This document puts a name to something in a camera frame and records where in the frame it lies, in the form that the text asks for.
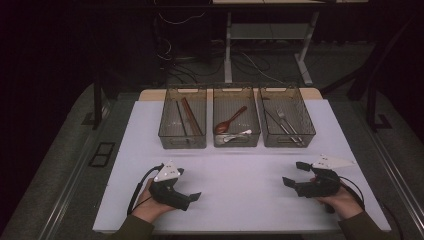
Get metal fork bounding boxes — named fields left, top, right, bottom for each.
left=276, top=109, right=305, bottom=147

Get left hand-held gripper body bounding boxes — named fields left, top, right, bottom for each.
left=148, top=159, right=191, bottom=212

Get right hand-held gripper black cable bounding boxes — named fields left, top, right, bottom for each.
left=339, top=175, right=366, bottom=211

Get left hand-held gripper black cable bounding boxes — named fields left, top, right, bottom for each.
left=126, top=162, right=165, bottom=216

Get metal knife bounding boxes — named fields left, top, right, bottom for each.
left=264, top=109, right=299, bottom=145

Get white floor cable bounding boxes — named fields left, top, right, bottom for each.
left=240, top=51, right=286, bottom=85

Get black floor frame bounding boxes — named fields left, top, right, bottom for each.
left=88, top=141, right=117, bottom=168

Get brown wooden spoon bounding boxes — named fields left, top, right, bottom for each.
left=214, top=105, right=249, bottom=135

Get metal floor rail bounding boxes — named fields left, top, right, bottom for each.
left=38, top=131, right=103, bottom=240
left=368, top=129, right=424, bottom=231

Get black tripod legs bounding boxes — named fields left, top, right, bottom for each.
left=320, top=13, right=424, bottom=102

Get transparent grey plastic bin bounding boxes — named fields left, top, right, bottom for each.
left=257, top=86, right=317, bottom=148
left=212, top=86, right=262, bottom=148
left=158, top=87, right=208, bottom=150

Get hand-held gripper black cable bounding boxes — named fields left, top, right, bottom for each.
left=126, top=162, right=165, bottom=216
left=339, top=175, right=366, bottom=211

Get white table mat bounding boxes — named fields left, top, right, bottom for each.
left=92, top=98, right=392, bottom=233

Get white ceramic spoon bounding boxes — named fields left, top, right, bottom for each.
left=219, top=129, right=253, bottom=145

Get white hanging cable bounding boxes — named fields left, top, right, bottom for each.
left=157, top=11, right=207, bottom=26

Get white metal desk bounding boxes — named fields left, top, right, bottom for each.
left=211, top=0, right=369, bottom=87

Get person's left hand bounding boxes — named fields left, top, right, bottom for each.
left=131, top=178, right=176, bottom=224

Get person's right hand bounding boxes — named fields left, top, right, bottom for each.
left=314, top=186, right=365, bottom=221

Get black floor cables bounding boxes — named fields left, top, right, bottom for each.
left=156, top=36, right=303, bottom=86

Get black metal stand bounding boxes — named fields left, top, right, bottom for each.
left=81, top=71, right=113, bottom=131
left=364, top=84, right=394, bottom=133

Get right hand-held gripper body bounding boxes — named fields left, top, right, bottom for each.
left=294, top=153, right=356, bottom=214

